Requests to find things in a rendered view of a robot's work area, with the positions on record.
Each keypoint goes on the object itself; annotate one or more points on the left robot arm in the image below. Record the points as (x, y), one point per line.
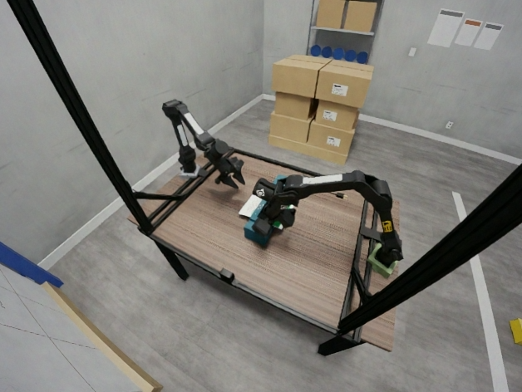
(176, 112)

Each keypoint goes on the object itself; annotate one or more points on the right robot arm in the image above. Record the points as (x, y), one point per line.
(300, 186)

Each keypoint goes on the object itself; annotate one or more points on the white sheet of paper with printed lines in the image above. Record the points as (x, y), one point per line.
(251, 205)

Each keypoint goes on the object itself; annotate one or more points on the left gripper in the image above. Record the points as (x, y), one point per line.
(222, 165)

